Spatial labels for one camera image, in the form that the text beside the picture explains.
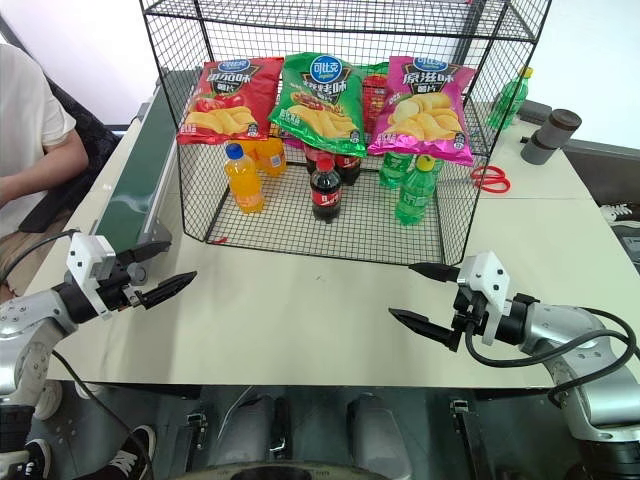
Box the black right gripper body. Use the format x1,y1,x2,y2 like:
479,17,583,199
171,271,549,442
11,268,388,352
449,284,490,352

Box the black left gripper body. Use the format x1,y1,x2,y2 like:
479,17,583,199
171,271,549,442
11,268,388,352
96,258,146,314

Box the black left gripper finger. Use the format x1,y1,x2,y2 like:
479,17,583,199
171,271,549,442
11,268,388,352
115,241,173,270
135,271,198,310

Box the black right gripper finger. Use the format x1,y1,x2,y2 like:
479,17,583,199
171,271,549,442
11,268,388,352
408,262,462,285
388,307,461,353

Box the green conveyor belt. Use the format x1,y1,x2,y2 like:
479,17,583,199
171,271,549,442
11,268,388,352
91,81,174,254

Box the green soda bottle yellow cap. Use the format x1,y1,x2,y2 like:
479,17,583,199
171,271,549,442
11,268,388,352
486,65,535,132
394,154,439,227

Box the black office chair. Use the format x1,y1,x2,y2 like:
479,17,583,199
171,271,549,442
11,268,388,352
17,73,123,235

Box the orange soda bottle blue cap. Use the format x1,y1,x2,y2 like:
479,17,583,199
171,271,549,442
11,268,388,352
223,141,267,216

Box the cola bottle red cap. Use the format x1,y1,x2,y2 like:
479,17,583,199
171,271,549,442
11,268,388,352
309,154,344,224

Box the pink original chips bag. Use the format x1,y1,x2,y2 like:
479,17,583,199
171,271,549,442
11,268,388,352
366,55,477,167

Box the black sneaker white sole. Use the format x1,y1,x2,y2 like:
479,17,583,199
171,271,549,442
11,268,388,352
105,424,157,480
22,438,53,480

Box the red tomato chips bag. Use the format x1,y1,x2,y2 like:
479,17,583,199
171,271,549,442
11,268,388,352
176,55,285,147

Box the person in white shirt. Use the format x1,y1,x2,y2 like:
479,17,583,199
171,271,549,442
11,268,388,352
0,42,91,301

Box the grey cylinder with dark lid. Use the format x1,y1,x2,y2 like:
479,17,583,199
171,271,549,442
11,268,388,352
519,108,584,166

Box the small red snack bag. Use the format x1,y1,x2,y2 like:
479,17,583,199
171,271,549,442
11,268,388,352
361,73,392,135

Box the grey side machine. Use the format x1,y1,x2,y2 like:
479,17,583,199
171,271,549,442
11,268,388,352
517,98,640,281

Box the green chips bag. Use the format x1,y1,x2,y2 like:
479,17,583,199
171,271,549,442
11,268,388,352
267,51,370,159

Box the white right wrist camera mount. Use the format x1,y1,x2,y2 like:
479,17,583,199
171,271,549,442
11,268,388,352
457,251,511,346

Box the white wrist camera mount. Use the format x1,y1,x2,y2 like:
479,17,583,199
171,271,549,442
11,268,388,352
64,232,118,321
457,251,511,346

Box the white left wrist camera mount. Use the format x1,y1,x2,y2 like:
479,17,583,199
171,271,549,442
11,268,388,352
64,232,118,321

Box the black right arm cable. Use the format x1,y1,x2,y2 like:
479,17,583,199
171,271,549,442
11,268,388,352
463,307,640,369

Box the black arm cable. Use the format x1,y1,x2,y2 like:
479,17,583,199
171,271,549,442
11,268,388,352
463,307,640,369
0,229,81,284

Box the black wire mesh shelf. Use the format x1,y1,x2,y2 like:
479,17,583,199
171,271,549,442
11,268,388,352
138,0,553,265

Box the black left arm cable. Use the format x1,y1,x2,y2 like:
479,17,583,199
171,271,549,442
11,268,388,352
0,229,81,284

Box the red handled scissors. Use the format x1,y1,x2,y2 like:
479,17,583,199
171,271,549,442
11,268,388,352
470,164,512,195

